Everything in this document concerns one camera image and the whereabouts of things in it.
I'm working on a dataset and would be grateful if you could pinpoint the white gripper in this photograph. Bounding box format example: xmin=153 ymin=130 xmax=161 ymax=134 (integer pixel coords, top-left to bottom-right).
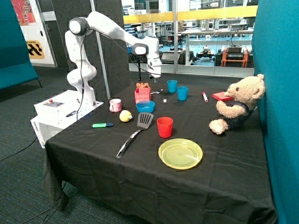
xmin=147 ymin=57 xmax=162 ymax=78

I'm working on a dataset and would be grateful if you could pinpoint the yellow ball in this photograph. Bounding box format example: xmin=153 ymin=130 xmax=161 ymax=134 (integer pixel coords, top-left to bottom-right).
xmin=119 ymin=110 xmax=133 ymax=123

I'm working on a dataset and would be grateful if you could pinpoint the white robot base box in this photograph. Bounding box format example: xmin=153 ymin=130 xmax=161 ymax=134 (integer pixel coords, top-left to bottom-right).
xmin=31 ymin=90 xmax=103 ymax=148

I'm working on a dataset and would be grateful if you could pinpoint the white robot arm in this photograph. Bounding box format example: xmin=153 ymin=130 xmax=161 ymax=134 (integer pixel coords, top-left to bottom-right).
xmin=65 ymin=11 xmax=162 ymax=106

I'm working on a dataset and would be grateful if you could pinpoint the red square pot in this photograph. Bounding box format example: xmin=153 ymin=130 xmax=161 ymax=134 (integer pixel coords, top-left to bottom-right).
xmin=135 ymin=87 xmax=151 ymax=104

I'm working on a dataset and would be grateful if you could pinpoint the small brown plush toy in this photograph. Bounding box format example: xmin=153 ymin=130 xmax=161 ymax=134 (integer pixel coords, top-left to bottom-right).
xmin=136 ymin=83 xmax=150 ymax=88

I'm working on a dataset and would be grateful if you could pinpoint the blue cup rear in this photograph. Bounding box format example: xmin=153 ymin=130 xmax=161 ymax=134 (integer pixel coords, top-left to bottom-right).
xmin=167 ymin=80 xmax=178 ymax=93

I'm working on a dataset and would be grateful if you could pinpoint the blue cup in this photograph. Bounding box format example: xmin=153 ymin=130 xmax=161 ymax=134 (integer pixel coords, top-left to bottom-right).
xmin=167 ymin=80 xmax=178 ymax=93
xmin=177 ymin=86 xmax=189 ymax=101

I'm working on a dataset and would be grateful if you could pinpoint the blue cup front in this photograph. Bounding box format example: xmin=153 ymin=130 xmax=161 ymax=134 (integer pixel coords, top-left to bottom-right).
xmin=177 ymin=86 xmax=189 ymax=101

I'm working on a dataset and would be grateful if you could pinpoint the blue plastic bowl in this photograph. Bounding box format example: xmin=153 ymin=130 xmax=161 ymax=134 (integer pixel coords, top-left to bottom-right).
xmin=136 ymin=100 xmax=155 ymax=113

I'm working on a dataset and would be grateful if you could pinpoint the black slotted spatula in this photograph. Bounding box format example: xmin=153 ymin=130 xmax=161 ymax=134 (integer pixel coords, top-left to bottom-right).
xmin=116 ymin=112 xmax=154 ymax=159

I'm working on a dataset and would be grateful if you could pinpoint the pink white mug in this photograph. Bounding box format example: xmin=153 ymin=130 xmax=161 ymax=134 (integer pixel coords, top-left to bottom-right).
xmin=109 ymin=98 xmax=122 ymax=112

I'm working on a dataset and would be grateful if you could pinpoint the red white marker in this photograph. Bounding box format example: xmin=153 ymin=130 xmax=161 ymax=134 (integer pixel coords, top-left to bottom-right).
xmin=202 ymin=92 xmax=208 ymax=103

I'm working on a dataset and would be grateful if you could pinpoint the red plastic cup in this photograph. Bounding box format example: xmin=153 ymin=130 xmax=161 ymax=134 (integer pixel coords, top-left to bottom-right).
xmin=157 ymin=117 xmax=173 ymax=138

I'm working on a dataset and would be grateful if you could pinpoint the red flat block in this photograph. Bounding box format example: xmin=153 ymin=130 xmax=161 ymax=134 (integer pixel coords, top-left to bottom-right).
xmin=212 ymin=92 xmax=234 ymax=102

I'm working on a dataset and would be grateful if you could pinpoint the green highlighter pen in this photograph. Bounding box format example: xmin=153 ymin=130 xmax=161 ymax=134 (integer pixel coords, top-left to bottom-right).
xmin=92 ymin=123 xmax=114 ymax=128

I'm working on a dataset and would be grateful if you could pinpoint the black tablecloth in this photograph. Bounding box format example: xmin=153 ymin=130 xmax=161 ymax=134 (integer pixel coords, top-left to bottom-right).
xmin=43 ymin=86 xmax=278 ymax=224

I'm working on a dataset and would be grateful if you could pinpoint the black pen on base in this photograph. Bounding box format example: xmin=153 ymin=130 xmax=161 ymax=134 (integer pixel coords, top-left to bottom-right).
xmin=66 ymin=111 xmax=78 ymax=118

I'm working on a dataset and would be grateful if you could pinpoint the yellow plastic plate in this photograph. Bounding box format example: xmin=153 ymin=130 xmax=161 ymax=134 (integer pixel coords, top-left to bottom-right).
xmin=158 ymin=138 xmax=203 ymax=170

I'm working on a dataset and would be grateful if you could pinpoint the beige teddy bear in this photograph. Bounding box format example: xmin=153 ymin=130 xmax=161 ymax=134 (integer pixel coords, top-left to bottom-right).
xmin=209 ymin=74 xmax=266 ymax=135

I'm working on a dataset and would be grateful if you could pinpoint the teal sofa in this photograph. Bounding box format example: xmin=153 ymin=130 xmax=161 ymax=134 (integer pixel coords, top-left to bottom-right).
xmin=0 ymin=0 xmax=39 ymax=90

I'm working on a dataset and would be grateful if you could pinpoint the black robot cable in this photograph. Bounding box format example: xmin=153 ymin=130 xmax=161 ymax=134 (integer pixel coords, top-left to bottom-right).
xmin=76 ymin=31 xmax=162 ymax=122

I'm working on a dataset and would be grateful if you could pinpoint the teal partition wall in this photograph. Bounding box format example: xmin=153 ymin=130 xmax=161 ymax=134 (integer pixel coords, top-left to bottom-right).
xmin=252 ymin=0 xmax=299 ymax=224

